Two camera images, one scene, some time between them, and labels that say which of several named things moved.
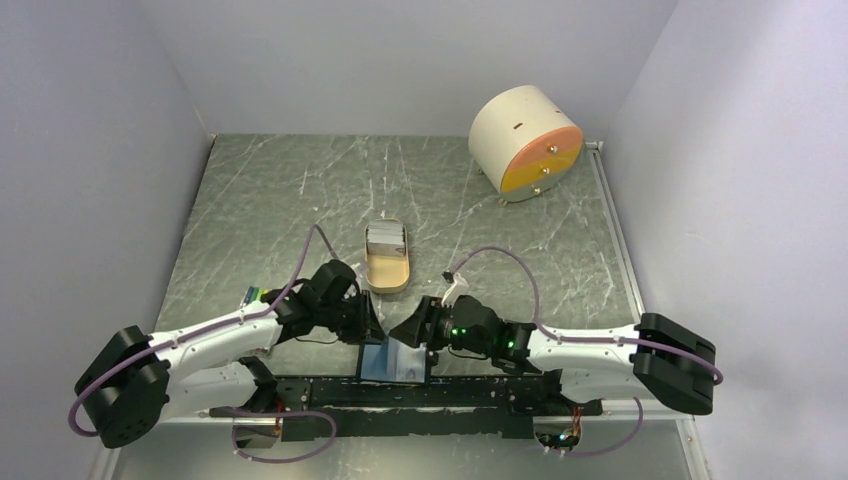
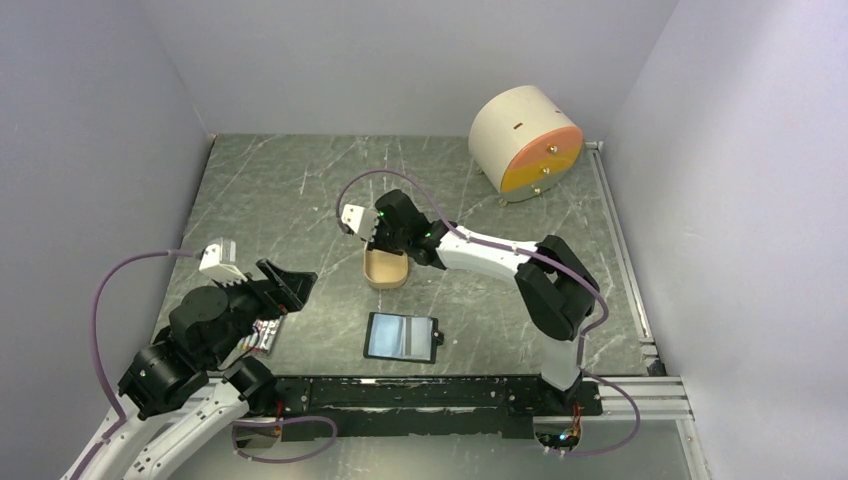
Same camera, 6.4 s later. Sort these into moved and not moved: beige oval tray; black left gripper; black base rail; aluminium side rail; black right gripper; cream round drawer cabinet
Moved: black left gripper; black right gripper
Not moved: beige oval tray; black base rail; cream round drawer cabinet; aluminium side rail
